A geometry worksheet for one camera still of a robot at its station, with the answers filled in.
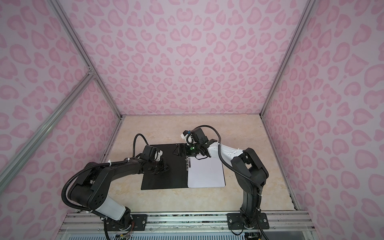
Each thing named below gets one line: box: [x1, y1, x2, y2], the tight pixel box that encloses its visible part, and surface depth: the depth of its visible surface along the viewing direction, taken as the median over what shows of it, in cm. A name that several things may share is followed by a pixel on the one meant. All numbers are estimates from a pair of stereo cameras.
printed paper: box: [187, 156, 225, 188], surface depth 90 cm
